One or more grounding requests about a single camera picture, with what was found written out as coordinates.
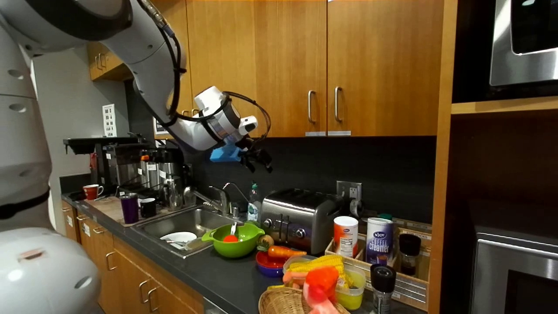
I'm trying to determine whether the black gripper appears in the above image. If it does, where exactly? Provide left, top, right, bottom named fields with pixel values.
left=235, top=137, right=274, bottom=174

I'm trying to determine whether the silver four-slot toaster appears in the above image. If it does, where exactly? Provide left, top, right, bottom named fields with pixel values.
left=260, top=189, right=340, bottom=256

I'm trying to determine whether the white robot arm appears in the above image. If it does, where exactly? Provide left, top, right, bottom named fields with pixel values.
left=0, top=0, right=258, bottom=314

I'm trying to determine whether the chrome kitchen faucet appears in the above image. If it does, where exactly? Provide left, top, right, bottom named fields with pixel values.
left=197, top=186, right=228, bottom=217

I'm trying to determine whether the small filtered water tap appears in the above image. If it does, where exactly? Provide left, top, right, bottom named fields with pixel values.
left=223, top=182, right=249, bottom=215

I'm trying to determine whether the green mixing bowl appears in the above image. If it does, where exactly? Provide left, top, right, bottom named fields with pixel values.
left=202, top=222, right=265, bottom=259

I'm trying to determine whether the steel coffee carafe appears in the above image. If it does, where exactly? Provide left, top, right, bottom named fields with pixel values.
left=166, top=182, right=183, bottom=212

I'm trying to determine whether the orange toy carrot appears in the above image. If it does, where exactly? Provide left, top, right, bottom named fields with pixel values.
left=267, top=247, right=307, bottom=261

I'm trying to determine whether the purple brew sign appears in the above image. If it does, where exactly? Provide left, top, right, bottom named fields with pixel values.
left=152, top=118, right=169, bottom=137

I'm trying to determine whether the stainless steel sink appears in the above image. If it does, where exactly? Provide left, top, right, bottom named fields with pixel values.
left=134, top=208, right=232, bottom=259

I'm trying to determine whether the blue bowl with red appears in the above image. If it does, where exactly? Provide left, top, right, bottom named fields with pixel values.
left=255, top=252, right=284, bottom=278

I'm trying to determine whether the white plate in sink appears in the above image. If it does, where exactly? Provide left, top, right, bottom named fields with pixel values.
left=160, top=233, right=197, bottom=247

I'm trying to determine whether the white orange canister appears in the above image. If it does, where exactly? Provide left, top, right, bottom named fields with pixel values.
left=333, top=217, right=359, bottom=259

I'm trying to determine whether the black mug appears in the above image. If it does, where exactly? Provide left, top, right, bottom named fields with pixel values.
left=140, top=198, right=157, bottom=219

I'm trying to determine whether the purple tumbler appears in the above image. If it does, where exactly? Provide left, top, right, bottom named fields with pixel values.
left=120, top=196, right=138, bottom=224

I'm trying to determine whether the white blue canister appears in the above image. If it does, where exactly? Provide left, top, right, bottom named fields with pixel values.
left=366, top=219, right=392, bottom=264

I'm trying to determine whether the wicker basket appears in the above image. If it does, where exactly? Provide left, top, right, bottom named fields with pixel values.
left=258, top=287, right=351, bottom=314

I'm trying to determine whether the yellow plastic container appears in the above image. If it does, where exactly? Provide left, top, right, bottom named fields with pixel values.
left=283, top=256, right=366, bottom=311

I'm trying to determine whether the red mug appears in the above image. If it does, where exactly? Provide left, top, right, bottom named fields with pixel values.
left=82, top=184, right=105, bottom=201

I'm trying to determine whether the black pepper grinder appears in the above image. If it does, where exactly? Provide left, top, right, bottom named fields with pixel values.
left=371, top=264, right=396, bottom=314

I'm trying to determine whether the wooden condiment tray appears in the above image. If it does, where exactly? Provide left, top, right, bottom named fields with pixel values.
left=326, top=217, right=431, bottom=311

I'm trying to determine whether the built-in microwave oven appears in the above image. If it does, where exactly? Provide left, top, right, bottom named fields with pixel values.
left=471, top=229, right=558, bottom=314

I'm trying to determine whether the upper microwave oven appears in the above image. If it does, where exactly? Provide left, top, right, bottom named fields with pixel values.
left=488, top=0, right=558, bottom=86

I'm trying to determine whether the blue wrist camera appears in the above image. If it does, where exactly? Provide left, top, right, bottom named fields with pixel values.
left=209, top=146, right=241, bottom=165

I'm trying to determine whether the wall power outlet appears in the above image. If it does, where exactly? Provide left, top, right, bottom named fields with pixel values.
left=337, top=181, right=361, bottom=215

